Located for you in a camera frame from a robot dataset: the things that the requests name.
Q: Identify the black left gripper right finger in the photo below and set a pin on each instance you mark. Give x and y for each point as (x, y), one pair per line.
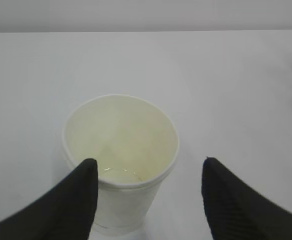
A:
(235, 211)

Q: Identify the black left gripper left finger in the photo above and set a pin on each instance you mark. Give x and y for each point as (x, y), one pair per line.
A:
(66, 212)

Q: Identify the white paper cup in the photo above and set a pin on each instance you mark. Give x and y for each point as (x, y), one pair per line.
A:
(135, 146)

